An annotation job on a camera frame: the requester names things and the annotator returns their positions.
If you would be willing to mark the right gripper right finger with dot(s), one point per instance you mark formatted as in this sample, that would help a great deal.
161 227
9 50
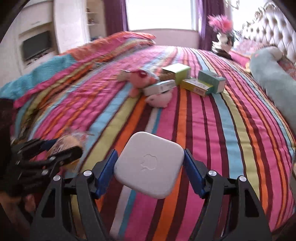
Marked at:
231 209

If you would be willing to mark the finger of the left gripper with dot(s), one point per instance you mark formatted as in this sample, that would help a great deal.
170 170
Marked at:
33 147
63 158

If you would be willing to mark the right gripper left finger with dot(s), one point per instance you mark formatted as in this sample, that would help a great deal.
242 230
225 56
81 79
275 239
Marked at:
68 211

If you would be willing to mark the snack packet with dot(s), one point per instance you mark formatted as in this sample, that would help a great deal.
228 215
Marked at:
69 140

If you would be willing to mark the white square Apple charger box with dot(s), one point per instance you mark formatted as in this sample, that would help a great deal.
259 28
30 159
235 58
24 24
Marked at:
149 164

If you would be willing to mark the red-pink plush toy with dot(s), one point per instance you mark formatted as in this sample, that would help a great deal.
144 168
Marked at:
138 78

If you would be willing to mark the long white-green box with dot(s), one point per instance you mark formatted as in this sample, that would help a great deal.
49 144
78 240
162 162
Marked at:
159 87

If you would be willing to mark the yellow-green box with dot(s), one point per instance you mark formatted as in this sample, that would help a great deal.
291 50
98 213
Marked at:
196 86

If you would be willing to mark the teal white box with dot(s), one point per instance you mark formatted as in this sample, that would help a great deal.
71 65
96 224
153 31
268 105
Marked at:
218 82

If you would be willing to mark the green box with paper cups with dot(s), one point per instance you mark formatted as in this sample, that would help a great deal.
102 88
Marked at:
176 72

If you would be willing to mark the person's left hand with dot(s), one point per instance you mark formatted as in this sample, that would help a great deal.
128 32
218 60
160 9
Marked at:
12 210

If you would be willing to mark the striped colourful bedspread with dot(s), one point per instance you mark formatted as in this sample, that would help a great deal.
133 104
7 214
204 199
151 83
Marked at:
237 132

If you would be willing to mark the folded colourful quilt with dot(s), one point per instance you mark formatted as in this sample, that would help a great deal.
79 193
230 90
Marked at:
48 73

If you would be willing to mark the white wardrobe with shelves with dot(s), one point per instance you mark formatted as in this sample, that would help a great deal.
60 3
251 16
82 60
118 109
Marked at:
70 24

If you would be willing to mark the long teal plush pillow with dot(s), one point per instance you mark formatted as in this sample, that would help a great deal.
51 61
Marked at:
279 85

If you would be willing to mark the patterned pink pillow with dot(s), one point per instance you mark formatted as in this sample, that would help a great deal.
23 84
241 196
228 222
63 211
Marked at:
242 51

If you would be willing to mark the purple curtain left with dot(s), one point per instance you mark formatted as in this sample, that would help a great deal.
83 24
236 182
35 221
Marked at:
115 16

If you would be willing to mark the pink flowers in white vase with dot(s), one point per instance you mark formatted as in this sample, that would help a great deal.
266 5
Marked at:
223 27

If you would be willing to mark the tufted white headboard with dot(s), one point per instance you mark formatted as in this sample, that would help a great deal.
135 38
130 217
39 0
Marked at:
270 26

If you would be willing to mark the wall television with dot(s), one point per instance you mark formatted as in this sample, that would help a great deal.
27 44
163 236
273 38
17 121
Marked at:
36 45

